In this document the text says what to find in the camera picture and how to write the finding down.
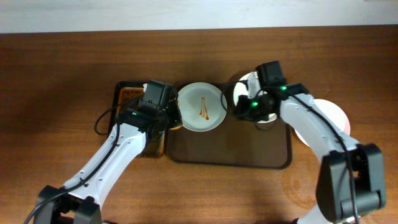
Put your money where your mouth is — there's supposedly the green and yellow sponge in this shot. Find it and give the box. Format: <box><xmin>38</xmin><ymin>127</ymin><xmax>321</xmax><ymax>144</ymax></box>
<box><xmin>170</xmin><ymin>100</ymin><xmax>183</xmax><ymax>130</ymax></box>

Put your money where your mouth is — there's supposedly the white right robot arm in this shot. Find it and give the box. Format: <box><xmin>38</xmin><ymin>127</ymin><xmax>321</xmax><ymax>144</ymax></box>
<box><xmin>233</xmin><ymin>61</ymin><xmax>386</xmax><ymax>223</ymax></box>

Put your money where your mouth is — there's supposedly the small black water tray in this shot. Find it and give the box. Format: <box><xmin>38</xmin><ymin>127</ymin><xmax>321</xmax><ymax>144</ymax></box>
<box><xmin>112</xmin><ymin>81</ymin><xmax>165</xmax><ymax>158</ymax></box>

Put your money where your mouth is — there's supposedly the large brown serving tray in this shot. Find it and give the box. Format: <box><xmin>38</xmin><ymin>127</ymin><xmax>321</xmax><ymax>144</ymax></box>
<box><xmin>165</xmin><ymin>84</ymin><xmax>292</xmax><ymax>169</ymax></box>

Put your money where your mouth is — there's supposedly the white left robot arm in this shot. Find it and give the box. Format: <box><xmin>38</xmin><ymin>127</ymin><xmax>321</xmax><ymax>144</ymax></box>
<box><xmin>25</xmin><ymin>80</ymin><xmax>182</xmax><ymax>223</ymax></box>

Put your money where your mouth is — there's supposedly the pale blue plate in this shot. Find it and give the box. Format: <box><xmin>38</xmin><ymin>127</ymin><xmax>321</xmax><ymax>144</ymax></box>
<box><xmin>178</xmin><ymin>82</ymin><xmax>227</xmax><ymax>132</ymax></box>

